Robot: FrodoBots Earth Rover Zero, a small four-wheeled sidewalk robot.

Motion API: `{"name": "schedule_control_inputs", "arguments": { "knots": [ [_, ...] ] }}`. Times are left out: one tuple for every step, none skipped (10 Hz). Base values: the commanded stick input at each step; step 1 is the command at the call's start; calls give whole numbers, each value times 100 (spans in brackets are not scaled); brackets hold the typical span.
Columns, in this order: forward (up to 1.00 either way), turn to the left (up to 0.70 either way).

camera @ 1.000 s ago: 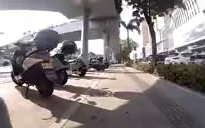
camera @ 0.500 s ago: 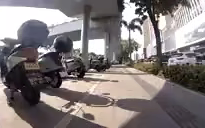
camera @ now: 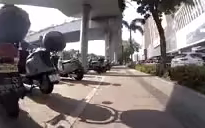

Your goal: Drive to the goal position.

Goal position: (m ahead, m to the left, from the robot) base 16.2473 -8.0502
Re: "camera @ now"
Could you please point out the parked scooter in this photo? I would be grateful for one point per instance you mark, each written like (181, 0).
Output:
(71, 66)

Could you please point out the grey concrete viaduct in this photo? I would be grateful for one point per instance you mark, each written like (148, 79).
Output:
(85, 33)

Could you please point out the dark paved parking strip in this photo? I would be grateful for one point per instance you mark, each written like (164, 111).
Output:
(70, 91)

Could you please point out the grey paved path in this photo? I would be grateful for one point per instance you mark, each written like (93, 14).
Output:
(133, 96)

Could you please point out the palm tree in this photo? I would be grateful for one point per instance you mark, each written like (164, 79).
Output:
(131, 26)

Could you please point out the grey scooter with round box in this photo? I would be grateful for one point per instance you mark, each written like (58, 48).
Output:
(40, 66)

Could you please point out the tree with leaning trunk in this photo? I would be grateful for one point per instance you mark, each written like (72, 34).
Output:
(160, 36)

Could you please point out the white car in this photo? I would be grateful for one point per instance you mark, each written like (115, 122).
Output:
(186, 59)

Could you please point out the green hedge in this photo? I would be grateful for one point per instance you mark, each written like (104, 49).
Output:
(190, 75)

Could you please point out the pale kerb beside hedge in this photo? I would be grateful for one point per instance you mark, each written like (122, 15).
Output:
(190, 90)

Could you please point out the motorcycle with large top box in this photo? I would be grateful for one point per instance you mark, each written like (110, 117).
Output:
(8, 66)

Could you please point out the white building with grid windows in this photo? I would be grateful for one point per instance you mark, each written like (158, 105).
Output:
(190, 30)

